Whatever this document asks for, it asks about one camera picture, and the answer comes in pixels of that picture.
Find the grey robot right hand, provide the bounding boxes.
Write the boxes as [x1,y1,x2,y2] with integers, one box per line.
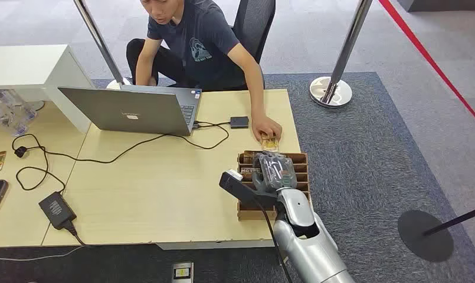
[252,152,299,193]

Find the person's left hand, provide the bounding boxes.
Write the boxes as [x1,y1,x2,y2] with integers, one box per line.
[251,114,283,144]

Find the brown wooden card organizer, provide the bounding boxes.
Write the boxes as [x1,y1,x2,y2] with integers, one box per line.
[237,150,313,222]

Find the person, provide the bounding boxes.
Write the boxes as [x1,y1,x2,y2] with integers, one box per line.
[126,0,283,144]

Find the dark grey floor mat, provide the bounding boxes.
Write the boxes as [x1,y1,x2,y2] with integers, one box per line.
[0,71,475,283]

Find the black office chair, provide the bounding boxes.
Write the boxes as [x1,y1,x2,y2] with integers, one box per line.
[230,0,277,90]

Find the grey laptop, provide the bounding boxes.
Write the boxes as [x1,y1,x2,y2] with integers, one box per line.
[57,84,202,137]

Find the silver floor socket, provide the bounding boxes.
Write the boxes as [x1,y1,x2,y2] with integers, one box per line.
[171,261,195,283]

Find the black round-base stand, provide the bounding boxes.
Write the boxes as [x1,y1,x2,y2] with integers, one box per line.
[397,203,475,264]

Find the red barrier belt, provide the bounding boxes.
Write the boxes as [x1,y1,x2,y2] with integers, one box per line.
[378,0,475,133]

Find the dark grey plinth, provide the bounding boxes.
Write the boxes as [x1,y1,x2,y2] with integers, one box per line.
[397,0,475,13]

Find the black power adapter brick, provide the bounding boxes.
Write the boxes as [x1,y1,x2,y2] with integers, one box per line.
[38,190,78,231]

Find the white cabinet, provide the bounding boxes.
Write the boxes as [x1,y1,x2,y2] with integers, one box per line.
[0,44,96,135]

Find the black wrist camera, pale box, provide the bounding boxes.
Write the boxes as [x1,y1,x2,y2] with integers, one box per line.
[218,169,280,210]

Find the short black hub cable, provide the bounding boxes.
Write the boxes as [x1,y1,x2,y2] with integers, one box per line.
[192,121,232,130]

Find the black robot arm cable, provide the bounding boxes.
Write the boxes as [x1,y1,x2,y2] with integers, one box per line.
[253,198,294,283]

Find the chrome stanchion post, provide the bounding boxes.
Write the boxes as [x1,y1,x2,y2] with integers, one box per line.
[73,0,133,91]
[309,0,374,109]

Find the long black charger cable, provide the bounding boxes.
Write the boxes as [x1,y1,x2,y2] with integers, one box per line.
[11,121,231,195]

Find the black adapter mains cord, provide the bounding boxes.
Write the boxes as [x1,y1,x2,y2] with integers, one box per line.
[63,221,90,248]

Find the thin white cable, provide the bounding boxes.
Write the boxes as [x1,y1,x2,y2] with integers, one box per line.
[0,245,86,262]

